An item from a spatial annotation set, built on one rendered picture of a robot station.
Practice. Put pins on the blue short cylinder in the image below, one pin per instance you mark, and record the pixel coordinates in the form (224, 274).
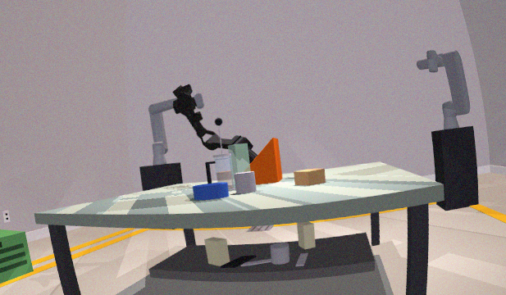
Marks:
(210, 191)

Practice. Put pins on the glass coffee press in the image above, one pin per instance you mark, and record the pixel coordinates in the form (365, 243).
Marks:
(223, 165)

